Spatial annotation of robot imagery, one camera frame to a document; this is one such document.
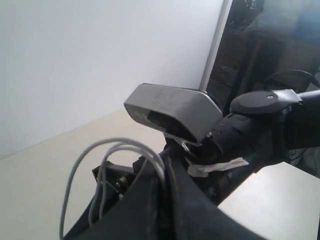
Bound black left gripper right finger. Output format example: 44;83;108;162
164;157;263;240

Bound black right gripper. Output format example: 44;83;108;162
93;147;170;200

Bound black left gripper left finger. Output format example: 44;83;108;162
64;157;170;240

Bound white wired earphones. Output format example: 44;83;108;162
58;136;167;238

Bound white tape strip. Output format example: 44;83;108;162
169;133;250;178

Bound dark background shelving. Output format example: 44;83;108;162
207;0;320;176

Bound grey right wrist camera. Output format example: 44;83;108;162
123;83;223;145

